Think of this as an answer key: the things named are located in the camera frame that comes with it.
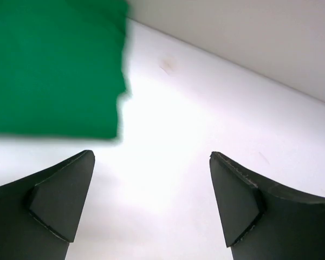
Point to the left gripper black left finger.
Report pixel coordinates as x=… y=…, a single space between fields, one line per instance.
x=40 y=213

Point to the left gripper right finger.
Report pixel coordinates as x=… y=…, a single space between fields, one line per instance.
x=263 y=219

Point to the green t shirt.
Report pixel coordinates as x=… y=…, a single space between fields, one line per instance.
x=61 y=68

